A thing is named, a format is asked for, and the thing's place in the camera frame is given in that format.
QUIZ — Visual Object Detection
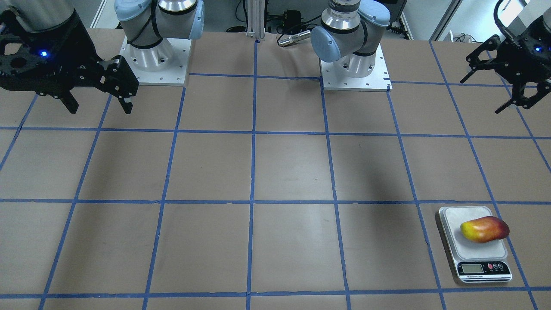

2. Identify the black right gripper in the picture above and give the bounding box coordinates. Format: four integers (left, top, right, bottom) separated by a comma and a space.
0, 11, 139, 115

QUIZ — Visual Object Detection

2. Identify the digital kitchen scale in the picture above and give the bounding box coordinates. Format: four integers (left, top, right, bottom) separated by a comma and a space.
436, 205, 512, 284

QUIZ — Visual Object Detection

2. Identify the silver cylindrical connector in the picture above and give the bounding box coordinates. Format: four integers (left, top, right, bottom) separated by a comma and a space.
277, 30, 311, 47

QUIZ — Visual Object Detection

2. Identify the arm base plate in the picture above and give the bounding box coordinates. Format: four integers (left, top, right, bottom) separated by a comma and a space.
120, 37, 194, 86
319, 45, 393, 92

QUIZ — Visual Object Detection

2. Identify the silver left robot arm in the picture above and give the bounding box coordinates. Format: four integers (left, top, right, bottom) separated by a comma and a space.
311, 0, 551, 113

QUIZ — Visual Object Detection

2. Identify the aluminium frame post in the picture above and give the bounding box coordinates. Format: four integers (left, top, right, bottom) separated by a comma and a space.
243, 0, 266, 43

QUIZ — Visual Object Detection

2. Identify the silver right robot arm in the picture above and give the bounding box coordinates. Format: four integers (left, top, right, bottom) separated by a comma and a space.
1, 0, 204, 114

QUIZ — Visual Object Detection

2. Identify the red yellow mango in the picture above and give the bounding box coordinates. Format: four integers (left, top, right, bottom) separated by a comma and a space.
460, 216, 510, 243

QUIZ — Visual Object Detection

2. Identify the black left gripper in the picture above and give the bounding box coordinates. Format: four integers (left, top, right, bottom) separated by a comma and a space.
460, 15, 551, 114

